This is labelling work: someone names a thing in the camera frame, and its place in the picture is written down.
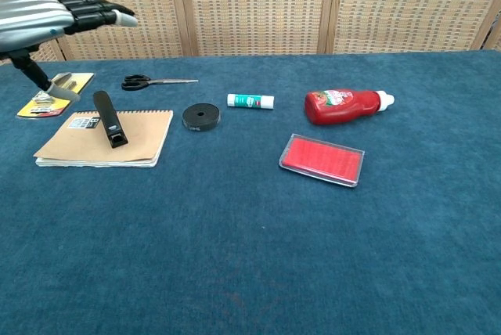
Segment black handled scissors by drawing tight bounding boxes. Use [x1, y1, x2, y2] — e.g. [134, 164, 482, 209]
[121, 74, 200, 92]

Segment blue table cloth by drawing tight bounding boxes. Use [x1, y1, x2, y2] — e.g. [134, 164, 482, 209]
[0, 49, 501, 335]

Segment brown spiral notebook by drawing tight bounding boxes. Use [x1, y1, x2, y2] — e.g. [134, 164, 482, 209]
[33, 109, 175, 168]

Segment white green glue stick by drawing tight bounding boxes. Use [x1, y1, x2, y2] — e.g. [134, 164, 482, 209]
[226, 93, 276, 110]

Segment black tape roll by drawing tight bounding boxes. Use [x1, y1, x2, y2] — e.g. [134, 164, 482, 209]
[182, 103, 222, 133]

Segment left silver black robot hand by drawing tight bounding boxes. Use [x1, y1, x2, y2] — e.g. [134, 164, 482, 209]
[0, 0, 139, 103]

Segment black stapler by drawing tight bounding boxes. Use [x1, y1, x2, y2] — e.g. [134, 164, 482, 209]
[92, 90, 129, 149]

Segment woven wooden folding screen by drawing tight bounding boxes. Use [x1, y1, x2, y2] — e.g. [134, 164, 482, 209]
[0, 0, 501, 66]

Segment yellow blister pack with tool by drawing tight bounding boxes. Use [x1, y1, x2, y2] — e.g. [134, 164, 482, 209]
[16, 71, 96, 119]

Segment red ink stamp pad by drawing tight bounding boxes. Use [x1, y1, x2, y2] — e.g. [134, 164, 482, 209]
[278, 133, 366, 189]

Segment red ketchup bottle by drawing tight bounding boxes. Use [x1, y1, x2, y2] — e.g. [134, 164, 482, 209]
[304, 88, 395, 126]

